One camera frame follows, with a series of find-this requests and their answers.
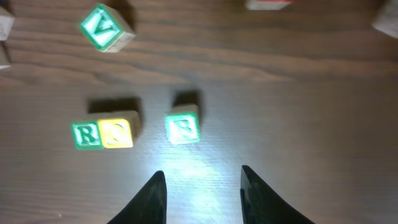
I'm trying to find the yellow C block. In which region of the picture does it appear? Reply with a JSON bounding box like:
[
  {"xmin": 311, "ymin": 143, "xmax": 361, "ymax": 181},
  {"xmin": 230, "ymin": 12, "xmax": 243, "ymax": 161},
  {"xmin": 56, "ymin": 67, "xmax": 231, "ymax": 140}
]
[{"xmin": 0, "ymin": 7, "xmax": 15, "ymax": 41}]

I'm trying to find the green R block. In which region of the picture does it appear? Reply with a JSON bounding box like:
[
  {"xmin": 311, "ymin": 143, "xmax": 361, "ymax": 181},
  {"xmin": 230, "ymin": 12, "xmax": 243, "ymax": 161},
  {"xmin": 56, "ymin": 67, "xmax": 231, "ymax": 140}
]
[{"xmin": 70, "ymin": 121, "xmax": 104, "ymax": 151}]

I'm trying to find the red U block right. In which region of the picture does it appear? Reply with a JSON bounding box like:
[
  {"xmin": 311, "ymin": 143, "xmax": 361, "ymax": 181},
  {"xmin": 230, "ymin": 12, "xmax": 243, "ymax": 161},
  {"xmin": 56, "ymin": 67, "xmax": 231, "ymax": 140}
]
[{"xmin": 245, "ymin": 0, "xmax": 294, "ymax": 10}]

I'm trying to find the green V block centre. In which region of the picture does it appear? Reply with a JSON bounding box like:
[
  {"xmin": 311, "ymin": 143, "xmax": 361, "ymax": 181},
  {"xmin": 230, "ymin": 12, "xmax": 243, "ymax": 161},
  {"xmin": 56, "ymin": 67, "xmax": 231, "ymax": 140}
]
[{"xmin": 80, "ymin": 4, "xmax": 136, "ymax": 53}]

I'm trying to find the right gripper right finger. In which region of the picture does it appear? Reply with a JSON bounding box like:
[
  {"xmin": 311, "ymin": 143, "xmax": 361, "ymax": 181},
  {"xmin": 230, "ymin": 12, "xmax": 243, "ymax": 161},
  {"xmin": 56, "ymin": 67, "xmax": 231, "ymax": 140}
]
[{"xmin": 240, "ymin": 165, "xmax": 314, "ymax": 224}]

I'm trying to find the red E block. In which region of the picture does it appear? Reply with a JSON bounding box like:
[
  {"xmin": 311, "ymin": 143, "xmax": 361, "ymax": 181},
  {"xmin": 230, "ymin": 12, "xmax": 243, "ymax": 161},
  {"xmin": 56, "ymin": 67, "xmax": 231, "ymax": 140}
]
[{"xmin": 0, "ymin": 42, "xmax": 11, "ymax": 70}]

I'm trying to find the green B block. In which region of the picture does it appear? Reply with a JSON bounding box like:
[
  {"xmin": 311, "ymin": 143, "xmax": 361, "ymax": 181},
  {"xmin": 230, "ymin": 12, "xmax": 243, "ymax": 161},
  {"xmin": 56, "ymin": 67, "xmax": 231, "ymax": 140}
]
[{"xmin": 165, "ymin": 104, "xmax": 200, "ymax": 144}]

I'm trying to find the blue 2 block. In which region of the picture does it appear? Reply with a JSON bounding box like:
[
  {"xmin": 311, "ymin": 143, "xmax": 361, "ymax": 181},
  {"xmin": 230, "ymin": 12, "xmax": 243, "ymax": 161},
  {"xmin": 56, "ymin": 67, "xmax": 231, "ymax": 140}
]
[{"xmin": 372, "ymin": 0, "xmax": 397, "ymax": 39}]

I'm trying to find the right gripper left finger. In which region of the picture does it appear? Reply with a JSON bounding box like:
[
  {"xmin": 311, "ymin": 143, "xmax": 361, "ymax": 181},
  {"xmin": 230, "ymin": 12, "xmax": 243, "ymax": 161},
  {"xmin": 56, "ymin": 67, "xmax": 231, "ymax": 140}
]
[{"xmin": 108, "ymin": 170, "xmax": 167, "ymax": 224}]

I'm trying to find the yellow O block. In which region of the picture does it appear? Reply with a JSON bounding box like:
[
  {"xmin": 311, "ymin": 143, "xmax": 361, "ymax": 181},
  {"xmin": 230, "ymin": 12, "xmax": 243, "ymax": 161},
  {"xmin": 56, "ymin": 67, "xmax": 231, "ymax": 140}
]
[{"xmin": 98, "ymin": 110, "xmax": 141, "ymax": 149}]

